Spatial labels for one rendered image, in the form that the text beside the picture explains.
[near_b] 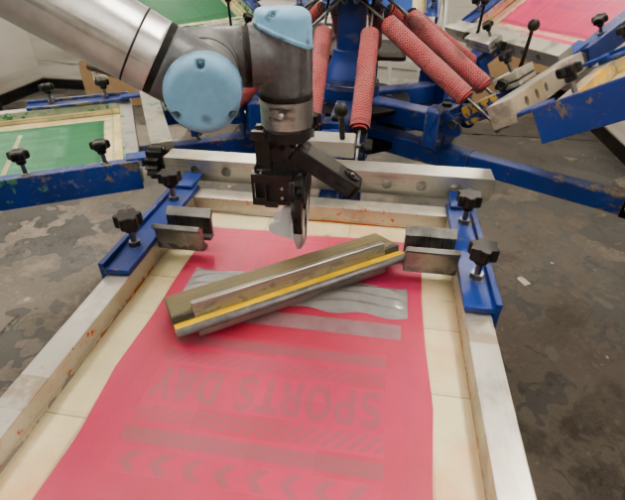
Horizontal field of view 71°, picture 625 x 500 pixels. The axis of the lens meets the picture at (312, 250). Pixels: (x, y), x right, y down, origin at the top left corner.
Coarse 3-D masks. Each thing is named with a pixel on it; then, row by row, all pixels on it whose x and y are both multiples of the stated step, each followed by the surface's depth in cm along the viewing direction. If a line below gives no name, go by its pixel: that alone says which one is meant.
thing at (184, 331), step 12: (372, 264) 71; (384, 264) 71; (336, 276) 68; (348, 276) 68; (300, 288) 66; (312, 288) 66; (324, 288) 67; (276, 300) 64; (288, 300) 65; (228, 312) 62; (240, 312) 62; (252, 312) 63; (192, 324) 60; (204, 324) 60; (216, 324) 61; (180, 336) 59
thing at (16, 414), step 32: (224, 192) 92; (384, 224) 87; (416, 224) 86; (160, 256) 78; (96, 288) 67; (128, 288) 69; (96, 320) 61; (480, 320) 61; (64, 352) 56; (480, 352) 56; (32, 384) 52; (64, 384) 56; (480, 384) 52; (0, 416) 49; (32, 416) 51; (480, 416) 49; (512, 416) 49; (0, 448) 47; (480, 448) 48; (512, 448) 46; (512, 480) 43
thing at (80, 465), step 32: (192, 256) 79; (224, 256) 79; (256, 256) 79; (288, 256) 79; (160, 320) 66; (256, 320) 66; (128, 352) 61; (160, 352) 61; (128, 384) 56; (96, 416) 53; (128, 416) 53; (96, 448) 49; (64, 480) 46; (96, 480) 46; (128, 480) 46; (160, 480) 46
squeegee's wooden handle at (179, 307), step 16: (352, 240) 78; (368, 240) 77; (384, 240) 76; (304, 256) 74; (320, 256) 73; (256, 272) 70; (272, 272) 70; (208, 288) 67; (224, 288) 66; (176, 304) 63; (176, 320) 60
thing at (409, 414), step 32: (416, 288) 72; (288, 320) 66; (320, 320) 66; (352, 320) 66; (384, 320) 66; (416, 320) 66; (384, 352) 61; (416, 352) 61; (416, 384) 56; (416, 416) 53; (384, 448) 49; (416, 448) 49; (384, 480) 46; (416, 480) 46
